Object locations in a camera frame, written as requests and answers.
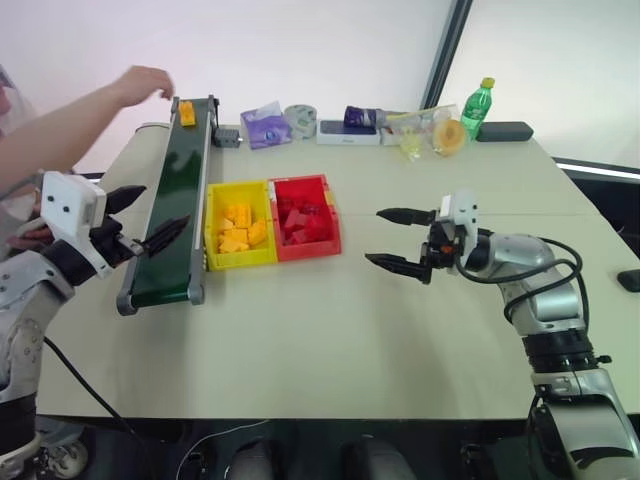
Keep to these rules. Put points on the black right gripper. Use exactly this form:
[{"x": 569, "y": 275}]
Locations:
[{"x": 440, "y": 250}]

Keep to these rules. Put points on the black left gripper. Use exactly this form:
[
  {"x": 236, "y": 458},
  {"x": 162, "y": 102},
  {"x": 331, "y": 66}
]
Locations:
[{"x": 110, "y": 240}]

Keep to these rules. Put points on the yellow plastic bin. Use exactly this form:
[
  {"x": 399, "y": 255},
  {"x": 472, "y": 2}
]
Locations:
[{"x": 215, "y": 255}]

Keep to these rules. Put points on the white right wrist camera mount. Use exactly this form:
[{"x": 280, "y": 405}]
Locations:
[{"x": 462, "y": 210}]

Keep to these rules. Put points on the green bottle with yellow cap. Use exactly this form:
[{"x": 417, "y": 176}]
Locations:
[{"x": 476, "y": 112}]

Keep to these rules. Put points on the purple foil pouch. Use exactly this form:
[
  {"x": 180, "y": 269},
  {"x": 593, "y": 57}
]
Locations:
[{"x": 362, "y": 116}]

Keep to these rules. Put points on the green conveyor belt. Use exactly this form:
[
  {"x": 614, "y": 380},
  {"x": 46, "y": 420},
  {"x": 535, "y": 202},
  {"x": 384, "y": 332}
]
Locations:
[{"x": 175, "y": 200}]

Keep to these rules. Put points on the clear plastic bag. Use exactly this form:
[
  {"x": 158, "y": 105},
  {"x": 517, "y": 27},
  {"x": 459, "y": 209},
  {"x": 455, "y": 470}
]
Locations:
[{"x": 412, "y": 135}]

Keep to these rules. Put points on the person's bare hand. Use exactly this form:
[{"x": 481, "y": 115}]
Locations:
[{"x": 142, "y": 85}]

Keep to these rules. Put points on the white box with dark lid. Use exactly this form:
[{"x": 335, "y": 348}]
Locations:
[{"x": 347, "y": 135}]

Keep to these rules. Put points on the black computer mouse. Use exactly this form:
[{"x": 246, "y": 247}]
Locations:
[{"x": 630, "y": 280}]

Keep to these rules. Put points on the purple tissue pack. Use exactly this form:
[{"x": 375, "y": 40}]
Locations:
[{"x": 265, "y": 127}]

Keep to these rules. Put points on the person's bare forearm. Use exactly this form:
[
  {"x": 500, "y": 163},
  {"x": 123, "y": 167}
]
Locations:
[{"x": 55, "y": 135}]

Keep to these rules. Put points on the dark rounded shape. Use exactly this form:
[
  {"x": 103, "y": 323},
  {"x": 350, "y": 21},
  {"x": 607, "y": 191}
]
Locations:
[{"x": 250, "y": 462}]

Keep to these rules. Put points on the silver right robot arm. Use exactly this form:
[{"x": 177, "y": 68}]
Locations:
[{"x": 550, "y": 295}]

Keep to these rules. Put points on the black oblong case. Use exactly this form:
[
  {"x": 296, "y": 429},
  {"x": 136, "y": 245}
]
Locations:
[{"x": 505, "y": 131}]

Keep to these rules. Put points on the grey tape roll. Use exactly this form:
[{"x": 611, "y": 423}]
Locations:
[{"x": 301, "y": 121}]

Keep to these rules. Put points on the yellow toy brick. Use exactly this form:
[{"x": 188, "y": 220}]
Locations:
[
  {"x": 258, "y": 233},
  {"x": 239, "y": 214},
  {"x": 227, "y": 225},
  {"x": 233, "y": 244},
  {"x": 187, "y": 114}
]

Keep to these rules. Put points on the dark window frame post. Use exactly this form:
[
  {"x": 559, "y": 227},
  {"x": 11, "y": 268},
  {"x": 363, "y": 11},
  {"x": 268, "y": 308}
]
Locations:
[{"x": 445, "y": 50}]

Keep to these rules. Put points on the red plastic bin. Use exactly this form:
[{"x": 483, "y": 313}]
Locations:
[{"x": 330, "y": 240}]

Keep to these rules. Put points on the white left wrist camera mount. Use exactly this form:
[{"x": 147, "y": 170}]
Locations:
[{"x": 65, "y": 207}]

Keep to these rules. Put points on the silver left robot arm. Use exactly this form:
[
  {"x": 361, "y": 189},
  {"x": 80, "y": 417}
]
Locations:
[{"x": 22, "y": 320}]

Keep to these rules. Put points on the red toy brick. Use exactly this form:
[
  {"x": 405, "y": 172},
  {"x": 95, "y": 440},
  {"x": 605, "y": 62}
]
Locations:
[{"x": 297, "y": 222}]

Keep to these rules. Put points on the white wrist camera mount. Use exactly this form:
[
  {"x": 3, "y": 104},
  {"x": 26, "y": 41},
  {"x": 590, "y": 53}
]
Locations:
[
  {"x": 65, "y": 207},
  {"x": 462, "y": 210}
]

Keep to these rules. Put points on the dark grey power adapter box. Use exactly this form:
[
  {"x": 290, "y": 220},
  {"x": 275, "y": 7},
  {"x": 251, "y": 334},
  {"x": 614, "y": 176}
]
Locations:
[{"x": 227, "y": 138}]

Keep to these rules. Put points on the white sneaker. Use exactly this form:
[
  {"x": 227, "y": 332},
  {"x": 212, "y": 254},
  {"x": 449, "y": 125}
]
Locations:
[{"x": 67, "y": 457}]

